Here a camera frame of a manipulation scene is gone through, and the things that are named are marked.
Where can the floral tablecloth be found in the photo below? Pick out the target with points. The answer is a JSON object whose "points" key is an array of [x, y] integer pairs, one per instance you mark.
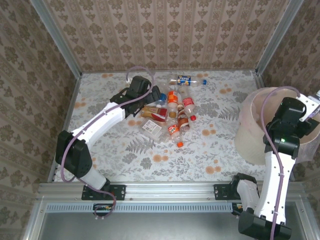
{"points": [[175, 162]]}

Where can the red label red cap bottle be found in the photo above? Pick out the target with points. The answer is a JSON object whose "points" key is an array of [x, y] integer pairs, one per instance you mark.
{"points": [[188, 102]]}

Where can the Pepsi plastic bottle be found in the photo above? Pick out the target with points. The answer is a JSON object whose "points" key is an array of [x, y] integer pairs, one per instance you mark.
{"points": [[183, 80]]}

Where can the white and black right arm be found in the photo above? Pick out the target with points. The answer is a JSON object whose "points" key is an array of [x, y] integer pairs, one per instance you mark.
{"points": [[275, 180]]}

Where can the amber bottle red yellow label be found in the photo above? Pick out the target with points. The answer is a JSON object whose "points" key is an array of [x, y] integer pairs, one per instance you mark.
{"points": [[153, 113]]}

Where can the crushed blue label bottle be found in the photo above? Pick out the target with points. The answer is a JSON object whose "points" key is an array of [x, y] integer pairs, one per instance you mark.
{"points": [[162, 98]]}

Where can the grey metal base plate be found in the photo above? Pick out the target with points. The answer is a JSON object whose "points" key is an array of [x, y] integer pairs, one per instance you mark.
{"points": [[162, 227]]}

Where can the aluminium mounting rail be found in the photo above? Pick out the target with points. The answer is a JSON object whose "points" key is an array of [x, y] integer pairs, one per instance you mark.
{"points": [[170, 190]]}

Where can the aluminium frame post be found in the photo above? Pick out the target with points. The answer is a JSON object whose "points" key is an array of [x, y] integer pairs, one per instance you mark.
{"points": [[56, 37], [278, 37]]}

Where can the aluminium side rail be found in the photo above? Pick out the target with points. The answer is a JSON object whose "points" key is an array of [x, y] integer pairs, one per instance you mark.
{"points": [[67, 120]]}

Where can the bottle white label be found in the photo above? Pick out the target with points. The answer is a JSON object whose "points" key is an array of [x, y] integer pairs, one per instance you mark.
{"points": [[151, 127]]}

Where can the orange label gold cap bottle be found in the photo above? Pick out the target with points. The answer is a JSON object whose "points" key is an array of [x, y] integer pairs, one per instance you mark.
{"points": [[173, 97]]}

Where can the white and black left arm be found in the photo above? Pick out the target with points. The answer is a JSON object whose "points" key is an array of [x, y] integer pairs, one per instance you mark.
{"points": [[100, 122]]}

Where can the round beige waste bin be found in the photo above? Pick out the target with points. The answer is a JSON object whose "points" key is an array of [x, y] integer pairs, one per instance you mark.
{"points": [[247, 140]]}

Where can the brown Nescafe bottle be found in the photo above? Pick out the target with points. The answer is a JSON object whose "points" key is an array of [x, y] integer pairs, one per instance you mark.
{"points": [[183, 118]]}

